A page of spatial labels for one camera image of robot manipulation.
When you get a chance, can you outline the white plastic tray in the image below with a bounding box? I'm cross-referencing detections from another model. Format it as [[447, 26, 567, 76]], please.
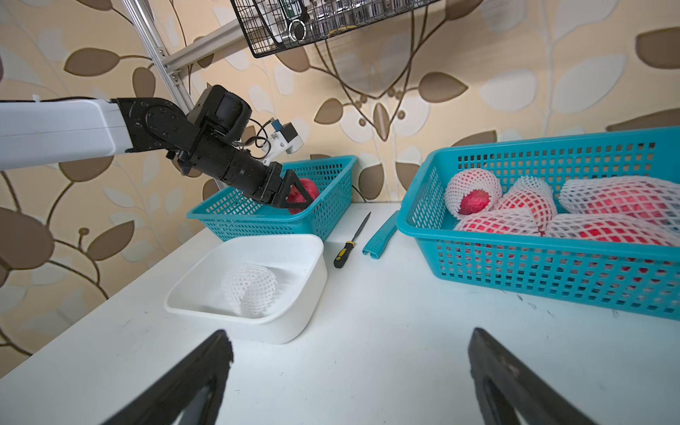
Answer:
[[164, 235, 328, 345]]

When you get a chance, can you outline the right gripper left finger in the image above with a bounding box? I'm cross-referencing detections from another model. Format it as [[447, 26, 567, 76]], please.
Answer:
[[106, 329, 234, 424]]

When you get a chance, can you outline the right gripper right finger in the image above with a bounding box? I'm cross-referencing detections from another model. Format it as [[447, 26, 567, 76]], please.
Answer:
[[467, 328, 593, 424]]

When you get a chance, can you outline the teal plastic basket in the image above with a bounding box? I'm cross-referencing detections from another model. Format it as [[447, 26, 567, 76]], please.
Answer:
[[398, 127, 679, 320], [187, 155, 358, 242]]

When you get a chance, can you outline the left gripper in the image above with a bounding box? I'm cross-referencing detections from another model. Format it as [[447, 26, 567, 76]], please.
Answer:
[[176, 136, 315, 209]]

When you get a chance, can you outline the right teal plastic basket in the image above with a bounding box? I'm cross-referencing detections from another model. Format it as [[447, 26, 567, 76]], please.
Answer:
[[398, 127, 679, 320]]

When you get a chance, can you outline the back black wire basket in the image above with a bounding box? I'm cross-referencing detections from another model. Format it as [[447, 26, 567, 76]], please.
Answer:
[[231, 0, 431, 58]]

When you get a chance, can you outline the black yellow screwdriver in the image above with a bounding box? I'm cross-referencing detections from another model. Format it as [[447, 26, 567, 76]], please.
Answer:
[[333, 212, 371, 269]]

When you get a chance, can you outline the left teal plastic basket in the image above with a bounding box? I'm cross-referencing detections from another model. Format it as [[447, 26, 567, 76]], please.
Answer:
[[187, 155, 358, 242]]

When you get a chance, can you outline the netted apple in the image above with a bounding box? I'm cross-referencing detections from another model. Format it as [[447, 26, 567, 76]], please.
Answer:
[[454, 208, 541, 237], [495, 176, 558, 232], [545, 214, 679, 247], [444, 168, 503, 220], [558, 175, 679, 231]]

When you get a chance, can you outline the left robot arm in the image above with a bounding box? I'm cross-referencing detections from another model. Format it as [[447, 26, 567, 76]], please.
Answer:
[[1, 85, 315, 210]]

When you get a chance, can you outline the teal knife sheath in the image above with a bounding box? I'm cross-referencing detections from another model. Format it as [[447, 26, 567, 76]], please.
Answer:
[[362, 211, 399, 260]]

